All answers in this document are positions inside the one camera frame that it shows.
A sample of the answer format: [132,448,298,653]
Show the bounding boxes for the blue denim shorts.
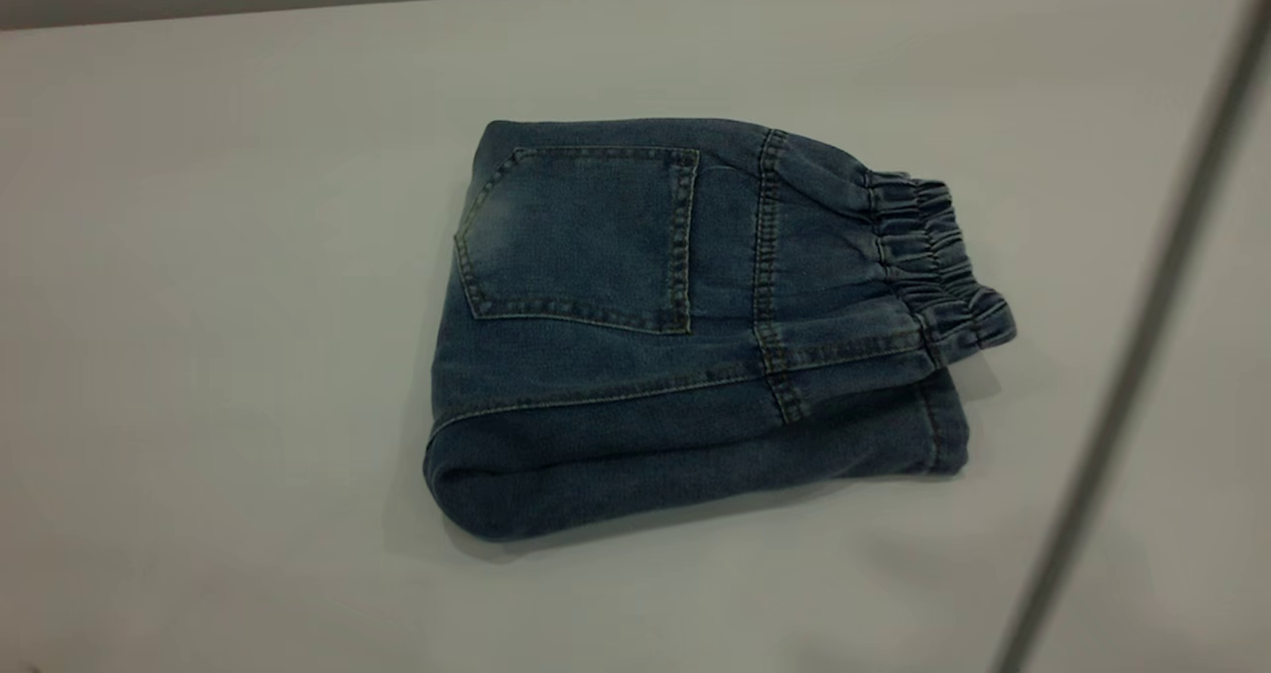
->
[422,117,1019,543]

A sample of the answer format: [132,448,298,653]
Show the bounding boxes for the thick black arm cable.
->
[991,0,1271,673]

